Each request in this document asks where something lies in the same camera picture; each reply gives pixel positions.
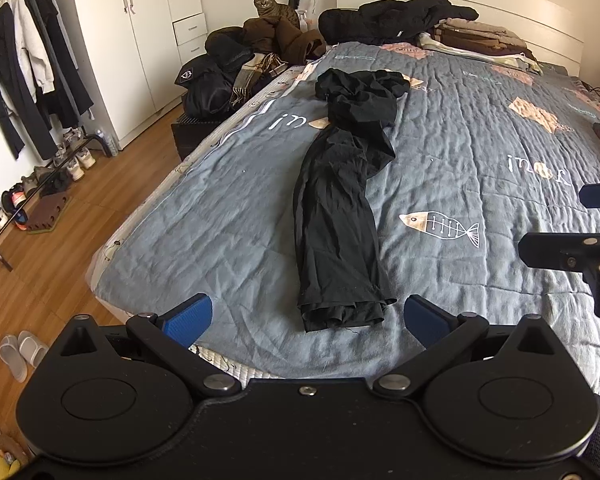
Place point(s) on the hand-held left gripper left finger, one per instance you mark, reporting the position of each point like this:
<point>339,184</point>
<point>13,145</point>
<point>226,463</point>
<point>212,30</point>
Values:
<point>190,317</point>

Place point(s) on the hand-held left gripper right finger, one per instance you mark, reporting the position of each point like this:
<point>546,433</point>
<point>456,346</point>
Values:
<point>425,321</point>

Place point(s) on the black pants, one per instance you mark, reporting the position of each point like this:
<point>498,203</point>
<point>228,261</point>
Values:
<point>60,75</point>
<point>10,100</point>
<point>335,210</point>

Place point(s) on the black metal clothes rack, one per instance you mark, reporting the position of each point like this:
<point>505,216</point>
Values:
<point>96,144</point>

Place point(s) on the stack of folded brown clothes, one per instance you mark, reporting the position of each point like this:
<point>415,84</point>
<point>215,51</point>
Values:
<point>475,37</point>

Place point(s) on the grey fish print blanket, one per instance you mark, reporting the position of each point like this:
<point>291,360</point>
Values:
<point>205,210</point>

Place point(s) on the white slipper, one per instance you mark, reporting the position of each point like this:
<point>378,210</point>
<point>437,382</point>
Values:
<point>32,347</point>
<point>12,357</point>

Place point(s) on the brown floor mat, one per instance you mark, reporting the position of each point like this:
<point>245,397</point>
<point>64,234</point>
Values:
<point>42,212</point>

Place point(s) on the black bench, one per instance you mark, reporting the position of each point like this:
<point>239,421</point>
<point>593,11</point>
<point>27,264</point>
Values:
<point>187,135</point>

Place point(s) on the row of shoes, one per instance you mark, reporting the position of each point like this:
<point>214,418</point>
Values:
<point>75,165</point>

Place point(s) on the black jacket with logo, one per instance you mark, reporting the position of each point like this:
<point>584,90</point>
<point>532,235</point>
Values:
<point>205,90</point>

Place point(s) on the yellow plush toy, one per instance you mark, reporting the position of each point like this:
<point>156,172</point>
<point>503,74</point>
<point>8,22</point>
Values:
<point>2,465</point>

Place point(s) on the plaid scarf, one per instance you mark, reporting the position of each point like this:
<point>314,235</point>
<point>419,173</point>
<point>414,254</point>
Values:
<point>252,75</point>

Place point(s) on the white wardrobe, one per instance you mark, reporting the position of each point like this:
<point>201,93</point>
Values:
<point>130,60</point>

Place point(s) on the dark quilted jacket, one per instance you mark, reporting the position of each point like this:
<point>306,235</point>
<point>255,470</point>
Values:
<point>227,50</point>

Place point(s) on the hanging black pants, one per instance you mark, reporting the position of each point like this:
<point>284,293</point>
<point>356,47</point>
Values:
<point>60,75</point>
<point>10,100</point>

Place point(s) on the black puffer jacket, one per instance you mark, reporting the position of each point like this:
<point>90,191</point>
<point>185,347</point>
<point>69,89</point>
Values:
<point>380,17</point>

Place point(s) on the hanging white hoodie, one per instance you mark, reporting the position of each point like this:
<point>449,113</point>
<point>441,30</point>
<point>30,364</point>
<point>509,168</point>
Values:
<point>30,50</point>

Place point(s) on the spray bottle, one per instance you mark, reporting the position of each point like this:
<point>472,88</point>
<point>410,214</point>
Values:
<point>306,22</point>

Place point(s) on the tabby cat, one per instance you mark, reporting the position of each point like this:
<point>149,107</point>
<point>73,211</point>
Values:
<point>265,4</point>

